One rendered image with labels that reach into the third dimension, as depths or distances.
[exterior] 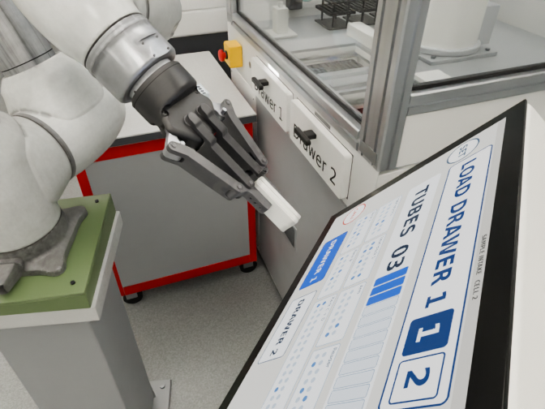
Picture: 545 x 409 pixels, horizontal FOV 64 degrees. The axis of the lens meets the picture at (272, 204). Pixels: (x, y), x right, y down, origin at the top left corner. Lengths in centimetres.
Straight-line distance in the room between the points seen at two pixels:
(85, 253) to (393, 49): 66
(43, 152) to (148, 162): 62
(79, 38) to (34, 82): 39
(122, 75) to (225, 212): 115
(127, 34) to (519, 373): 46
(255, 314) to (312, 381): 140
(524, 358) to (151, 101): 41
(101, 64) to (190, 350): 131
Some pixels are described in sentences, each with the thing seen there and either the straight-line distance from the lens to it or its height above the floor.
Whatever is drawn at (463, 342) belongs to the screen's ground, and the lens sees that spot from 29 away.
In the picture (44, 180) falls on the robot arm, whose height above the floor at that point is 96.
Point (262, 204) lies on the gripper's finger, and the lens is 52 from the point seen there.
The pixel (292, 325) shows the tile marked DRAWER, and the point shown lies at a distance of 48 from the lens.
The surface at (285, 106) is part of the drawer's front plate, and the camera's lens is 117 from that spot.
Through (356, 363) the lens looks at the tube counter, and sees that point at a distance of 35.
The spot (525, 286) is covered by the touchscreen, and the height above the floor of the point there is 119.
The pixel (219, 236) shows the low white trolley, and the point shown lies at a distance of 168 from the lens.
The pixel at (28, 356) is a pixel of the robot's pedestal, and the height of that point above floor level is 57.
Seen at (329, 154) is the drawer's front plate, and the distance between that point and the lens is 96.
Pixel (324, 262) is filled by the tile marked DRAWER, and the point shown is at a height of 101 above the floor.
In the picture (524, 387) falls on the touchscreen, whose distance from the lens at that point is 27.
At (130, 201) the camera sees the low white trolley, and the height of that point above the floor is 52.
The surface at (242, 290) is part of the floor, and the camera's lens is 185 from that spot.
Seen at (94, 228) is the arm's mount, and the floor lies 81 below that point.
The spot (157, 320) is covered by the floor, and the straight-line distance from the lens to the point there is 180.
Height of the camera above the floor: 140
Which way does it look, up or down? 38 degrees down
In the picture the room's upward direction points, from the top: straight up
